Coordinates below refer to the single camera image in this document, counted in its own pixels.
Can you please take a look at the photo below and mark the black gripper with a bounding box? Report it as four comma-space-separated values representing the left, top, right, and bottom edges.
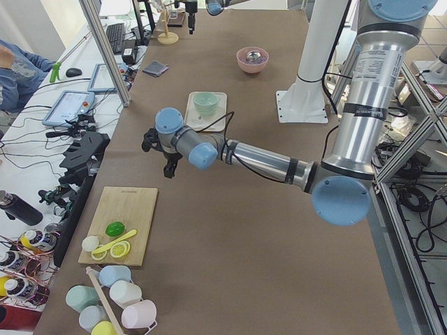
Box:
174, 0, 198, 34
141, 128, 182, 178

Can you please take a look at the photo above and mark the yellow plastic knife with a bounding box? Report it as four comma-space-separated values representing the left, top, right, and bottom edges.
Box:
92, 229, 138, 254

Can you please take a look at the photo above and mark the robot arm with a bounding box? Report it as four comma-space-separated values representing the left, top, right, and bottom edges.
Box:
174, 0, 247, 35
142, 1, 435, 226

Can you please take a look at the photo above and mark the black keyboard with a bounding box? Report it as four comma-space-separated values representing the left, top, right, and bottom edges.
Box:
105, 23, 125, 55

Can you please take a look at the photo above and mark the copper wire bottle rack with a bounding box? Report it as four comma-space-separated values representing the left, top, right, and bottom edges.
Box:
1, 230, 59, 311

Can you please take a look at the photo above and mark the light blue cup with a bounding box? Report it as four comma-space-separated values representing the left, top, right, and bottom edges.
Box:
99, 265, 131, 288

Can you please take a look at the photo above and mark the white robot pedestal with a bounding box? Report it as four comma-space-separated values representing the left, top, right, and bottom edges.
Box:
277, 0, 351, 124

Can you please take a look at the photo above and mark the wooden rack handle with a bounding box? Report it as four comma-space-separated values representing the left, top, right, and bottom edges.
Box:
86, 267, 124, 335

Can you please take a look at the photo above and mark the green cup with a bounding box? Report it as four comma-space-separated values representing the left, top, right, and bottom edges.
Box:
66, 285, 99, 313

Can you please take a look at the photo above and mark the cream white cup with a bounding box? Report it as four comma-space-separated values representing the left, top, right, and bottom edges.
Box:
109, 280, 142, 308

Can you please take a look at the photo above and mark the pink bowl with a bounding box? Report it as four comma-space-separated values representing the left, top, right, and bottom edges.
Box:
236, 47, 270, 74

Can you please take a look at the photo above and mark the pink cup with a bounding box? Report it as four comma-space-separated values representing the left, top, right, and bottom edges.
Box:
122, 299, 157, 329

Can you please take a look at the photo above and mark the yellow cup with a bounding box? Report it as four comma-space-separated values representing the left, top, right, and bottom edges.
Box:
91, 320, 117, 335

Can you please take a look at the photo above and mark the person in blue shirt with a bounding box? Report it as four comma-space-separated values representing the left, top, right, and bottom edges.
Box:
1, 40, 55, 113

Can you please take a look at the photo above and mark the beige serving tray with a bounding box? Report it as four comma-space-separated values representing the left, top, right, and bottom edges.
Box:
184, 91, 227, 132

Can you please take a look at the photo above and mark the white garlic bulb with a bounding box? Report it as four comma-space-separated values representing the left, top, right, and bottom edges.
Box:
82, 235, 100, 253

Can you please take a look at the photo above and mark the lemon slice bottom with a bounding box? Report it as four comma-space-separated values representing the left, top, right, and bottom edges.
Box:
90, 250, 108, 261

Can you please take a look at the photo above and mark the aluminium frame post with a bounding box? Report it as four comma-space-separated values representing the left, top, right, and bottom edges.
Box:
79, 0, 131, 107

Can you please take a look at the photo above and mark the green lime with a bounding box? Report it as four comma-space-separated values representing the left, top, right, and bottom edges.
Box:
105, 221, 125, 237

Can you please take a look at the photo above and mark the black tool holder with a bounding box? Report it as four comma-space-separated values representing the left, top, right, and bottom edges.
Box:
59, 131, 110, 186

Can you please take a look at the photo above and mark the metal scoop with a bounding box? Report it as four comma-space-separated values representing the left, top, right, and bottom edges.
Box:
245, 50, 262, 63

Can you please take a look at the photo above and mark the bamboo cutting board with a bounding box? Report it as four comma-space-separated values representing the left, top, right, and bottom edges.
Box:
78, 186, 158, 267

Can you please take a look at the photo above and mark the grey folded cloth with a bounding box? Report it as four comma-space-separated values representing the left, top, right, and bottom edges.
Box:
142, 61, 169, 77

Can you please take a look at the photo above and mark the black computer mouse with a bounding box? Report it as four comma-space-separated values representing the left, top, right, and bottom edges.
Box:
66, 68, 82, 77

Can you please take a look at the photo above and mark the lemon slice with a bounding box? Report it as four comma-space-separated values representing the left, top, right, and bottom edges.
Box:
110, 240, 131, 259
90, 250, 108, 261

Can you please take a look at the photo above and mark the green bowl end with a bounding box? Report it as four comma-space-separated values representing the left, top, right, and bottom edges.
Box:
194, 105, 217, 111

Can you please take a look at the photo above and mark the wooden mug tree stand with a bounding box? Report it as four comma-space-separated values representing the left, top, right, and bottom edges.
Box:
154, 0, 179, 45

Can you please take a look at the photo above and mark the black water bottle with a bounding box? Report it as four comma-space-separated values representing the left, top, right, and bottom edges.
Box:
1, 190, 43, 226

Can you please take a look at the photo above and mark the lemon slice top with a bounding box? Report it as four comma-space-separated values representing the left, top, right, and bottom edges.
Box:
110, 240, 131, 259

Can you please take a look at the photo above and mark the green bowl on tray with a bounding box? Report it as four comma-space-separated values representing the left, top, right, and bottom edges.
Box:
197, 110, 216, 118

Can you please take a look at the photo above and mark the grey blue cup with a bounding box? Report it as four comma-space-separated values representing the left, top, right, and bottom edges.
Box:
78, 306, 109, 333

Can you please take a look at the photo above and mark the green bowl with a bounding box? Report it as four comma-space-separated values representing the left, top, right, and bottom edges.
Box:
197, 110, 216, 118
193, 91, 219, 109

